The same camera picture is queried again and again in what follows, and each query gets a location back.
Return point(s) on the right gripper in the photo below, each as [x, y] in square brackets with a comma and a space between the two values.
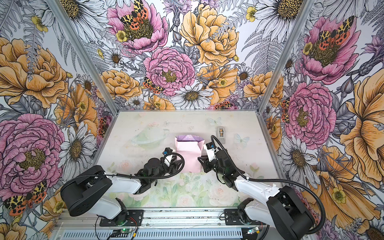
[205, 160]

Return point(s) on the aluminium front rail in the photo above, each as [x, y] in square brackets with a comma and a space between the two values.
[217, 223]

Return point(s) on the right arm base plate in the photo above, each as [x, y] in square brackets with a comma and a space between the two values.
[237, 217]

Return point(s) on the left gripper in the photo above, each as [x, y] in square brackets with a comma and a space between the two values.
[177, 165]

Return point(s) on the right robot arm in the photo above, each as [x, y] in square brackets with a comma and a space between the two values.
[266, 204]

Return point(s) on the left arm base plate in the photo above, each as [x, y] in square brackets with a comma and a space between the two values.
[129, 218]

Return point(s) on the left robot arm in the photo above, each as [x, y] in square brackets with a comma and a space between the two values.
[88, 192]

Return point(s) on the purple wrapping paper sheet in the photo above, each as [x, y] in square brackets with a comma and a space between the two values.
[190, 147]

